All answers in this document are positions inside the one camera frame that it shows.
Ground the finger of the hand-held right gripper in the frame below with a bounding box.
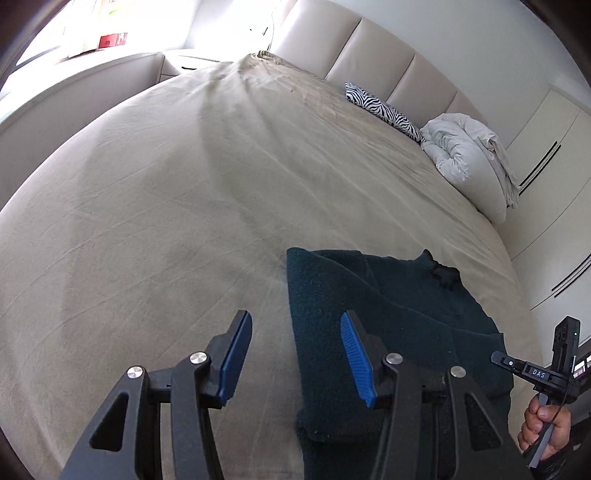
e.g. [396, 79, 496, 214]
[491, 351, 570, 394]

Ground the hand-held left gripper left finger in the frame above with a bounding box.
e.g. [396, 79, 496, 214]
[58, 310, 254, 480]

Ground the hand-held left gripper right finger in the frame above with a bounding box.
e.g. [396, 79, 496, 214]
[340, 310, 534, 480]

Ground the dark teal fleece garment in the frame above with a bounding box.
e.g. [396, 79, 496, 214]
[285, 248, 515, 446]

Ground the person's right hand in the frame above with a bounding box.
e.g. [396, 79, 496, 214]
[517, 396, 574, 462]

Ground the white wardrobe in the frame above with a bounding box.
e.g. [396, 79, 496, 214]
[501, 88, 591, 352]

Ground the bed with beige sheet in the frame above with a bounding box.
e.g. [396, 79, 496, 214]
[0, 52, 532, 480]

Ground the white folded duvet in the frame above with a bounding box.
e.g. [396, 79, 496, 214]
[419, 112, 522, 225]

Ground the zebra print pillow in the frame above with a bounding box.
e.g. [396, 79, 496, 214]
[345, 82, 426, 144]

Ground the white nightstand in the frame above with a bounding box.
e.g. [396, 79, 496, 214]
[159, 52, 222, 77]

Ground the cream padded headboard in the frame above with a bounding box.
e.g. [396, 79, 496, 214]
[270, 0, 488, 127]

